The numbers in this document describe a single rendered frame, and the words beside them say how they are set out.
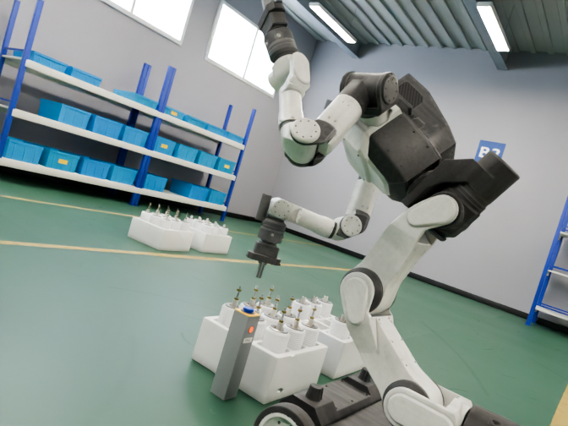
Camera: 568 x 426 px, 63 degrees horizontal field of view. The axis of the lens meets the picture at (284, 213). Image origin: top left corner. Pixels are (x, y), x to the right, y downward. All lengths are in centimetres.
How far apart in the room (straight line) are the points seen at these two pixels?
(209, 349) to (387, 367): 78
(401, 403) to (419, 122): 82
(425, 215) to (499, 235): 661
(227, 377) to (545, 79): 744
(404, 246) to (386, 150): 29
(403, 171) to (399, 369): 58
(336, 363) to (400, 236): 99
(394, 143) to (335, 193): 763
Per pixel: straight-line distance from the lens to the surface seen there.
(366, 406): 167
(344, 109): 132
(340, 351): 226
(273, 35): 146
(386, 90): 138
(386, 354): 148
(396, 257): 145
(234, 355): 172
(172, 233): 410
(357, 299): 145
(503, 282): 795
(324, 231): 167
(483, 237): 803
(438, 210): 139
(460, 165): 142
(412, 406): 142
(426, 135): 148
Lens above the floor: 76
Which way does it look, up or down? 2 degrees down
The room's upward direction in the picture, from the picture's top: 17 degrees clockwise
